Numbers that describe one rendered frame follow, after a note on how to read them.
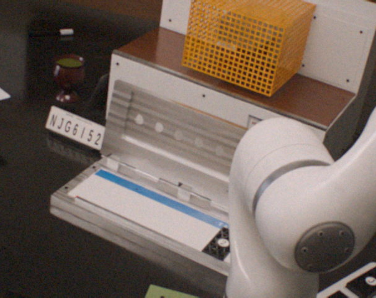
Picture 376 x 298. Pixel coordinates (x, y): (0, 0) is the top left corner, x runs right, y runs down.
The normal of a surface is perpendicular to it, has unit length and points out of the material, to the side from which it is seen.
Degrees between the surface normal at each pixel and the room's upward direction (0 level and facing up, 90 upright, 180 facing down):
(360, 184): 58
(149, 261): 0
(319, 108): 0
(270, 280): 31
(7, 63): 0
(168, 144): 79
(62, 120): 65
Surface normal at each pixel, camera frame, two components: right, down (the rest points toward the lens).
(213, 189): -0.43, 0.22
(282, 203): -0.66, -0.46
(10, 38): 0.14, -0.85
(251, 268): -0.25, -0.48
